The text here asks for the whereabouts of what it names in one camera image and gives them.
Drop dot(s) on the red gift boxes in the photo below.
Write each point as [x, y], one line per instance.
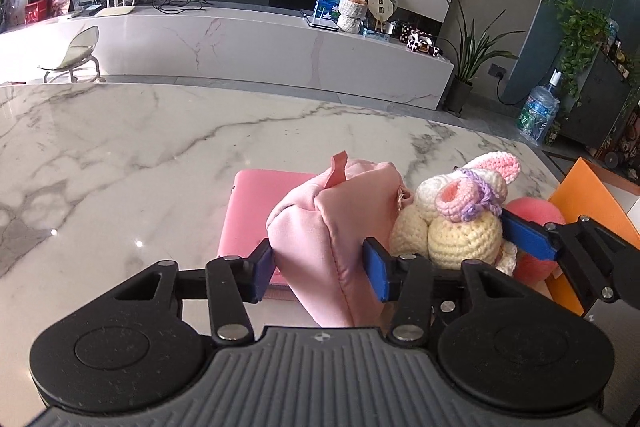
[47, 9]

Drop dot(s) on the blue water bottle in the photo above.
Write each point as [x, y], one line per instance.
[540, 112]

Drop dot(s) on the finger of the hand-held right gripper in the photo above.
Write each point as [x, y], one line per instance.
[530, 237]

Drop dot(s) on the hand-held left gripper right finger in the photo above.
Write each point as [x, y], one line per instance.
[377, 272]

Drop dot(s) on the trailing green plant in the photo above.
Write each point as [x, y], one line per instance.
[582, 37]

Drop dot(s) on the dark display shelf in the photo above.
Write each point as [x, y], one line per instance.
[600, 102]

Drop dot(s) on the small white chair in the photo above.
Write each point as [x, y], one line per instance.
[75, 52]

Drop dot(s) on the light blue tissue box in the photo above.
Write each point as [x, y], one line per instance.
[376, 35]

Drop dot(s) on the pink fabric pouch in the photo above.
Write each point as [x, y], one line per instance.
[325, 227]

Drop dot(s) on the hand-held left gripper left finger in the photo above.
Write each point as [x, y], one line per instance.
[263, 269]

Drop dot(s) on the crochet bunny toy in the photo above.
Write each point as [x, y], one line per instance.
[465, 237]

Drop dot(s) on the potted long leaf plant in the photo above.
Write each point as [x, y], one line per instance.
[467, 52]

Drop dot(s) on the pink round sponge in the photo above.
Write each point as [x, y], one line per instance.
[534, 209]

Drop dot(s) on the flat pink case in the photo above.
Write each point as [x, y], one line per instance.
[250, 217]

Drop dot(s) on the wall socket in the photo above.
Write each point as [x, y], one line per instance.
[496, 71]

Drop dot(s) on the white marble tv cabinet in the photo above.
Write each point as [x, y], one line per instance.
[250, 47]

